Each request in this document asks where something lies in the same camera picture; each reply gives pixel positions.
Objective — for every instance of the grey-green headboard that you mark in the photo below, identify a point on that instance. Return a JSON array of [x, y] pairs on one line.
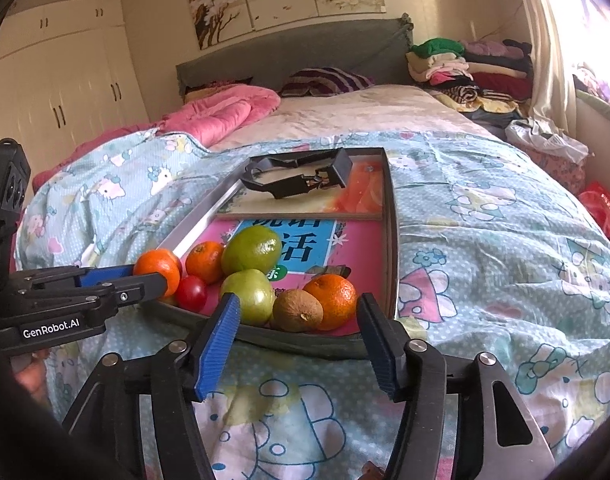
[[285, 55]]

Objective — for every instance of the pink workbook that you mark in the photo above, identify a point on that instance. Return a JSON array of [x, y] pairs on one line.
[[365, 260]]

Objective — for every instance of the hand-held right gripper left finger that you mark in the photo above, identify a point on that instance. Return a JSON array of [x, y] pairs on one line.
[[217, 345]]

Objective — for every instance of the pile of folded clothes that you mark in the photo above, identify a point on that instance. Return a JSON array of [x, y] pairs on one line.
[[465, 75]]

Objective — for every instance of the pink patterned cloth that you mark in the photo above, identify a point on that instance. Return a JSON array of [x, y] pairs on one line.
[[597, 90]]

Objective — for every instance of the purple striped pillow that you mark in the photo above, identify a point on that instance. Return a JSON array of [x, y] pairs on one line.
[[330, 82]]

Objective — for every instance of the orange mandarin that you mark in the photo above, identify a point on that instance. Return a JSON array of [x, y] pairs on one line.
[[205, 260], [157, 265], [335, 302]]

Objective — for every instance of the black plastic frame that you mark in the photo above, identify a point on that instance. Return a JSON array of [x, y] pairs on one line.
[[342, 167]]

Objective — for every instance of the beige bed sheet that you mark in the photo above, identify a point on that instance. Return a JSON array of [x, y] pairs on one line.
[[375, 110]]

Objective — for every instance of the small green apple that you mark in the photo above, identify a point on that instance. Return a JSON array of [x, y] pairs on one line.
[[250, 295]]

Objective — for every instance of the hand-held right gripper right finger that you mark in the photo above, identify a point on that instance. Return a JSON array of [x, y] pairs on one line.
[[380, 347]]

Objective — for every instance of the white plastic bag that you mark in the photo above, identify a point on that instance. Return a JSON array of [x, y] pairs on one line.
[[545, 137]]

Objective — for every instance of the red bag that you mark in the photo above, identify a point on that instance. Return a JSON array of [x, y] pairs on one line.
[[602, 207]]

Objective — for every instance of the pink quilt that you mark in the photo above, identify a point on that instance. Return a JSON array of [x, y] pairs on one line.
[[225, 110]]

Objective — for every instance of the cartoon printed blanket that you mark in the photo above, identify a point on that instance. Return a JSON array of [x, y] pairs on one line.
[[485, 260]]

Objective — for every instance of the cream wardrobe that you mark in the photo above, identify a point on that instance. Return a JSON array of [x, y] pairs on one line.
[[60, 85]]

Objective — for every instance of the large green apple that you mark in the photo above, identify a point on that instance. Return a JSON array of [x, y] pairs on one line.
[[250, 250]]

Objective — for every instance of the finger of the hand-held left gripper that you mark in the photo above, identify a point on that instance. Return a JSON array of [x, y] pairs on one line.
[[110, 274], [130, 295]]

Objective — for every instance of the brown kiwi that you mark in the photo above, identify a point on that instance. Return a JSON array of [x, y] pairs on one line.
[[297, 310]]

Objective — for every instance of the green and orange book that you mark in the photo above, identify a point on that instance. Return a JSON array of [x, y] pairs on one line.
[[365, 195]]

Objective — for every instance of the grey metal tray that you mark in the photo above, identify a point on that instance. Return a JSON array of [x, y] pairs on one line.
[[310, 346]]

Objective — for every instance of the person's left hand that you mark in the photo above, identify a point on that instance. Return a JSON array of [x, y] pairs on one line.
[[32, 375]]

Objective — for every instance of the cream curtain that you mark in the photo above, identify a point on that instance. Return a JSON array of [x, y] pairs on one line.
[[545, 50]]

